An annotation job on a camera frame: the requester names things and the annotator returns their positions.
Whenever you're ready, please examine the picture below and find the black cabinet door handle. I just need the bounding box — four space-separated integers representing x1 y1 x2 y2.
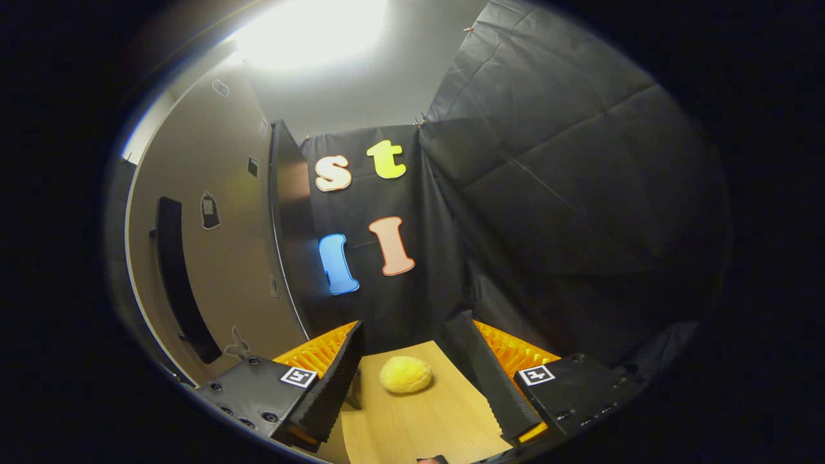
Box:
150 197 224 365

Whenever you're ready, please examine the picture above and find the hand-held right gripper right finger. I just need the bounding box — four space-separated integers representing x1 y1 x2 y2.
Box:
442 311 645 447

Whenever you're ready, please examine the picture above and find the large ceiling light panel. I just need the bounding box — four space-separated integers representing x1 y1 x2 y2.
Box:
233 0 389 70

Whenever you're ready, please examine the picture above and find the yellow textured bun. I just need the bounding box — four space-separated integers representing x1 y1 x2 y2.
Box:
379 356 433 394

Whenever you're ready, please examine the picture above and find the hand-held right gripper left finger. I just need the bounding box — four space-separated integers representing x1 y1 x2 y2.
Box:
193 320 365 453

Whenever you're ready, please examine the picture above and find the black backdrop cloth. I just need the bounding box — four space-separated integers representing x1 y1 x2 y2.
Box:
106 0 732 381

